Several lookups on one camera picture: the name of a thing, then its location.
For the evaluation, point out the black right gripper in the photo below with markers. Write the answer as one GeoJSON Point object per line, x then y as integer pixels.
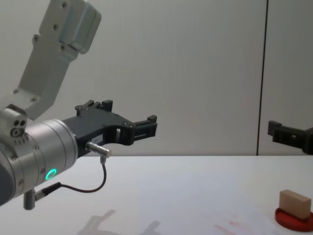
{"type": "Point", "coordinates": [308, 142]}

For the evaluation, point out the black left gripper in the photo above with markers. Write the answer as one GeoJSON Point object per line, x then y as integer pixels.
{"type": "Point", "coordinates": [95, 127]}

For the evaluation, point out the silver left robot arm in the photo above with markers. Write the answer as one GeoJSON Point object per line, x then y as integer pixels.
{"type": "Point", "coordinates": [49, 139]}

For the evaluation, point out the pale wooden block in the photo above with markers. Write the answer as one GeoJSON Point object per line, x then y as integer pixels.
{"type": "Point", "coordinates": [294, 203]}

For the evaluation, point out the round red dish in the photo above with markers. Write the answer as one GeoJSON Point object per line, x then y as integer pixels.
{"type": "Point", "coordinates": [286, 221]}

